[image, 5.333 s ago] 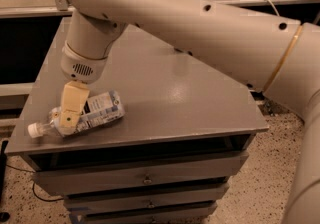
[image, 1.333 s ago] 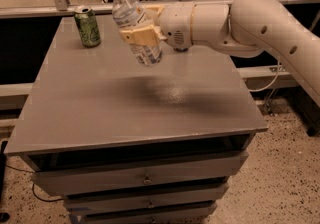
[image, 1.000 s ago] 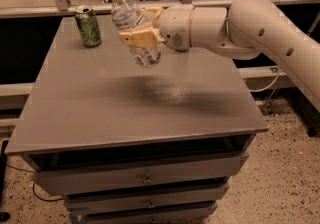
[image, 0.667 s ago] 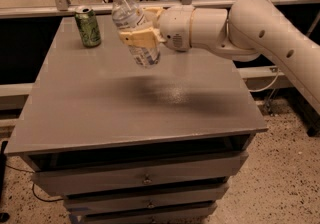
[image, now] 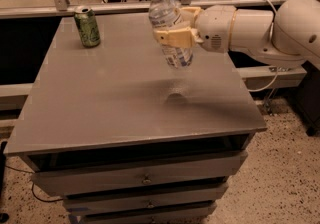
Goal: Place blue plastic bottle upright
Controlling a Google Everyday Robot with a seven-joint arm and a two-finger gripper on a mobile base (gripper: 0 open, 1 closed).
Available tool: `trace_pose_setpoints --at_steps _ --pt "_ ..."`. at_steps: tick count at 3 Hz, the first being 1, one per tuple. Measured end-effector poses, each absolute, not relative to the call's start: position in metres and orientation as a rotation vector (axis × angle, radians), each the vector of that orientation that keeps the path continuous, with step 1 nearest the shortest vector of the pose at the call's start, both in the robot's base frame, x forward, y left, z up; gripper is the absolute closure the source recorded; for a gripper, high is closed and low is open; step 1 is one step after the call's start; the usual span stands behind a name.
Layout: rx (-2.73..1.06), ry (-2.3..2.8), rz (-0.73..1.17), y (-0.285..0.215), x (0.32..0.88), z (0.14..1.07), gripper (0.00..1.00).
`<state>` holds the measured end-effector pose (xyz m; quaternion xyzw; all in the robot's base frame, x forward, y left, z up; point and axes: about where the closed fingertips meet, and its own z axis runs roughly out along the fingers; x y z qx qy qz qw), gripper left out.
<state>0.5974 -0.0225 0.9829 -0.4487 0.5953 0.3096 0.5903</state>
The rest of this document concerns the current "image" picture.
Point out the top grey drawer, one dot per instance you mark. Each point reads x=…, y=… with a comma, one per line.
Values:
x=139, y=174

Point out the bottom grey drawer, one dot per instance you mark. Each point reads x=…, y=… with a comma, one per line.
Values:
x=156, y=215

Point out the green soda can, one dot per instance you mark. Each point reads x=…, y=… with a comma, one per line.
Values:
x=87, y=26

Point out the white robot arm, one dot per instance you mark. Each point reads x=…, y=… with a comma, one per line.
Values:
x=285, y=38

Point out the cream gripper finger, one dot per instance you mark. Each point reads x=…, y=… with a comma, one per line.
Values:
x=186, y=37
x=190, y=14

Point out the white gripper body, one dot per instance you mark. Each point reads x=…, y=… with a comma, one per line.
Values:
x=213, y=28

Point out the middle grey drawer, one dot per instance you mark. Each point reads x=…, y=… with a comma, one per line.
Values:
x=145, y=197

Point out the grey drawer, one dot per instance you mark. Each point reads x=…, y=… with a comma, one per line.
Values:
x=139, y=174
x=145, y=197
x=156, y=215

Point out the grey drawer cabinet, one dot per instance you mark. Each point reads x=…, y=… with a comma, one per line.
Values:
x=120, y=102

